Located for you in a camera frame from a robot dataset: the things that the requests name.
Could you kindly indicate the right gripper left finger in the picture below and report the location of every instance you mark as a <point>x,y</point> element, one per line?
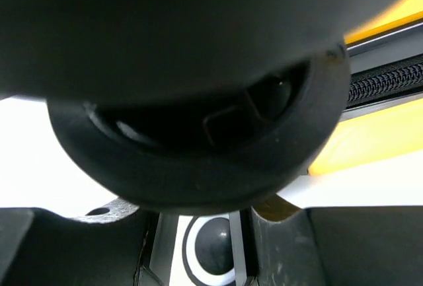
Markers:
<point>39,247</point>

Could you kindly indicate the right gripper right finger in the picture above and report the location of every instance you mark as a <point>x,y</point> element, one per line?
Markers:
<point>337,245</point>

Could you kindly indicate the yellow hard-shell suitcase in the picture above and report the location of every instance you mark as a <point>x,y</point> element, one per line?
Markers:
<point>196,110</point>

